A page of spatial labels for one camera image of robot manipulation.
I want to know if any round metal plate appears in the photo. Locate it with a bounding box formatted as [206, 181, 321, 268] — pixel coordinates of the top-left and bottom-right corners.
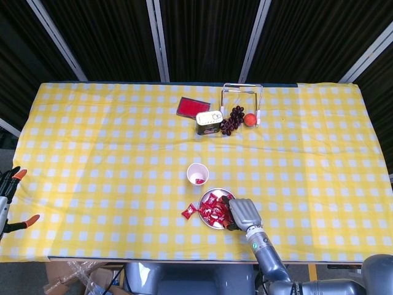
[198, 187, 237, 229]

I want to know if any brown cardboard box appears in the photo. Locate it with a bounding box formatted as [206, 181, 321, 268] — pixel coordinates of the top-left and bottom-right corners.
[42, 261, 133, 295]

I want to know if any dark purple grape bunch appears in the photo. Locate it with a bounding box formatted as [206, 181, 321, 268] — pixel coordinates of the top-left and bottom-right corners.
[220, 105, 246, 136]

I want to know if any white paper cup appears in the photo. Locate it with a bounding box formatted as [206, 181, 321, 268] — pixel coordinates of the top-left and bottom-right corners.
[186, 162, 210, 187]

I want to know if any grey robot torso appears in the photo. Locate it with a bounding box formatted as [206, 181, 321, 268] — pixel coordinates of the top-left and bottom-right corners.
[124, 262, 255, 295]

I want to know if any red rectangular tray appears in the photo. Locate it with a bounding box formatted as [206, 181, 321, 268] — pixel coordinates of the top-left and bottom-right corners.
[176, 96, 211, 119]

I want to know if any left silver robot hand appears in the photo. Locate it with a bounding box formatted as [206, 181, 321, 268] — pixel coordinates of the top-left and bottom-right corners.
[0, 165, 41, 242]

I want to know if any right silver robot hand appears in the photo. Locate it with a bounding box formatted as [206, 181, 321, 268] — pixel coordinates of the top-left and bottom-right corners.
[221, 193, 263, 232]

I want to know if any metal wire rack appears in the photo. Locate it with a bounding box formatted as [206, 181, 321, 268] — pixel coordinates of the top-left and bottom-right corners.
[219, 82, 264, 126]

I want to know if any white partition post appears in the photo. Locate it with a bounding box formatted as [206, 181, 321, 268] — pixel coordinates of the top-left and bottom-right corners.
[238, 0, 273, 84]
[338, 21, 393, 84]
[0, 117, 21, 138]
[146, 0, 171, 83]
[26, 0, 89, 82]

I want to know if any luncheon meat tin can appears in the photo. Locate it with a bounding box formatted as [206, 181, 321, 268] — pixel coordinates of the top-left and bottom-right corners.
[195, 110, 223, 136]

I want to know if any yellow white checked tablecloth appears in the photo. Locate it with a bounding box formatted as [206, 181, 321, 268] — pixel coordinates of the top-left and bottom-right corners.
[0, 81, 393, 264]

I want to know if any black curtain panel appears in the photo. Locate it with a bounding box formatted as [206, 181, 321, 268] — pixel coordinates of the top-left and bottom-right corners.
[248, 0, 393, 83]
[41, 0, 162, 82]
[159, 0, 262, 83]
[0, 0, 84, 124]
[352, 45, 393, 176]

